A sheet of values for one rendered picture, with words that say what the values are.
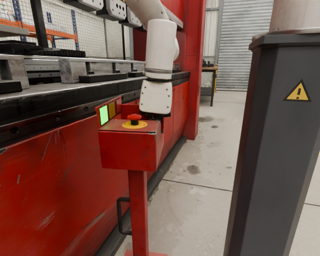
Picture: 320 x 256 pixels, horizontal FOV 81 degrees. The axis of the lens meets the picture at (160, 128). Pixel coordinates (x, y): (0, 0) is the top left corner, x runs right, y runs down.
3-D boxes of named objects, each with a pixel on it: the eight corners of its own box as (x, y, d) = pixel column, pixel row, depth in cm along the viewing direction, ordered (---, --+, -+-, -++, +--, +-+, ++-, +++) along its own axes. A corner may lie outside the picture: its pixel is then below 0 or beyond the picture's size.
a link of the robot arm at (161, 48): (151, 68, 63) (140, 67, 55) (154, 24, 59) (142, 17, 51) (176, 70, 61) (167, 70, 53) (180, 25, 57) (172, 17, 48)
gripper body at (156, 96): (139, 75, 55) (137, 112, 59) (173, 78, 54) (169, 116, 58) (144, 74, 62) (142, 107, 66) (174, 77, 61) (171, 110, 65)
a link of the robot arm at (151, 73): (140, 68, 54) (140, 78, 55) (171, 71, 53) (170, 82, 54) (146, 67, 62) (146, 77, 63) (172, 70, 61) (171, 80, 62)
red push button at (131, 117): (139, 129, 52) (139, 116, 51) (126, 128, 52) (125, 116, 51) (142, 125, 56) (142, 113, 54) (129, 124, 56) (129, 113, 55)
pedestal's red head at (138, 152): (156, 172, 52) (156, 108, 46) (101, 168, 54) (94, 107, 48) (163, 144, 71) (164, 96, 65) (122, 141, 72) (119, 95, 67)
